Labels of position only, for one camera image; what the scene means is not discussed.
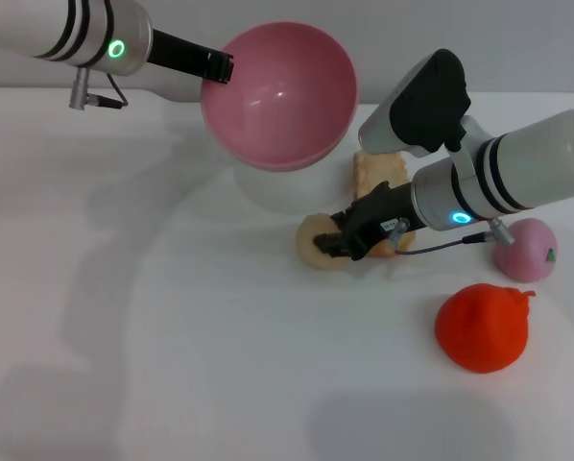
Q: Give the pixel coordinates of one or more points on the orange-red persimmon bun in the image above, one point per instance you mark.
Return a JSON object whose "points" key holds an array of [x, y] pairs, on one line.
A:
{"points": [[479, 336]]}

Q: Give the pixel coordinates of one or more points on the pink plastic bowl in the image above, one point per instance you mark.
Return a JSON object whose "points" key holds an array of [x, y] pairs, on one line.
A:
{"points": [[277, 105]]}

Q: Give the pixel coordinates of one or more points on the pink peach bun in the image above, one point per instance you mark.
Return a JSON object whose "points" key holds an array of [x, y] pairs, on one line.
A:
{"points": [[524, 254]]}

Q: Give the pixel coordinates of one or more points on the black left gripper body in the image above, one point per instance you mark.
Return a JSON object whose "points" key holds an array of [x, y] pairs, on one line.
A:
{"points": [[181, 53]]}

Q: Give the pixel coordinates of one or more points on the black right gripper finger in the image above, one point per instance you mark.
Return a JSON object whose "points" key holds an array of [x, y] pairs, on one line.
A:
{"points": [[347, 217], [332, 245]]}

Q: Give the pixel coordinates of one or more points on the round beige egg yolk pastry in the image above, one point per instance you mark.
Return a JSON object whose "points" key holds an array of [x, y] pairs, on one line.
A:
{"points": [[311, 240]]}

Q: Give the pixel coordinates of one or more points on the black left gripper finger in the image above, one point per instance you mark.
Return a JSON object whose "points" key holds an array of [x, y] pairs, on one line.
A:
{"points": [[220, 67]]}

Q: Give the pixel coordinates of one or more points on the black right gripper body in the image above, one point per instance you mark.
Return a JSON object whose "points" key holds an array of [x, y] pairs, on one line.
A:
{"points": [[378, 216]]}

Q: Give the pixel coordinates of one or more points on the long golden toast bread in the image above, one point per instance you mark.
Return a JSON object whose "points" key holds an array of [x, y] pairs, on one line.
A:
{"points": [[378, 173]]}

